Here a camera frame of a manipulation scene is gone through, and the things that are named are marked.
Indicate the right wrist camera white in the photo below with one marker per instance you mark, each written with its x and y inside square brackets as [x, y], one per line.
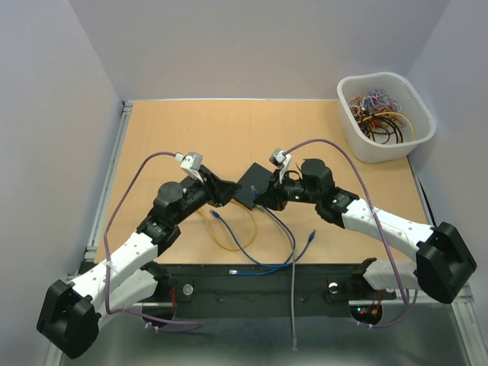
[281, 159]

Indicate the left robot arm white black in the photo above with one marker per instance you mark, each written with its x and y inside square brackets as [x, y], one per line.
[74, 312]

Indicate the aluminium frame rail left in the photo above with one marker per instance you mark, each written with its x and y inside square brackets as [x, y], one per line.
[88, 258]

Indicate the black network switch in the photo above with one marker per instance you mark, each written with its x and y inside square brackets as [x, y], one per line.
[187, 182]
[254, 179]

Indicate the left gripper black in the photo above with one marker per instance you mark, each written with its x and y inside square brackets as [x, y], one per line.
[217, 191]

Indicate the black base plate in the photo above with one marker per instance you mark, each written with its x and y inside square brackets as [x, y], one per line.
[249, 291]

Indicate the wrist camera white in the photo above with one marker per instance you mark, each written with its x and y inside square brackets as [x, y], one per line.
[281, 159]
[190, 164]

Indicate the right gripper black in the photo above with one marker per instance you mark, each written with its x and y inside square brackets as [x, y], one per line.
[273, 198]

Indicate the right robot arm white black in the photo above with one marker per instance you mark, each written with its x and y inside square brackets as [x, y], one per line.
[443, 262]

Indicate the aluminium frame rail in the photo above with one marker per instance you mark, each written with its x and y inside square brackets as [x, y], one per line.
[463, 295]
[88, 258]

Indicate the white plastic bin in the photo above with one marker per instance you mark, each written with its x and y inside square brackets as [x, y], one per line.
[382, 116]

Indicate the aluminium frame rail front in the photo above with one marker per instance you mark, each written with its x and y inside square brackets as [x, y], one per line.
[463, 295]

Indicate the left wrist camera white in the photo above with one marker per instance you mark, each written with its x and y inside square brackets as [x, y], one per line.
[190, 164]

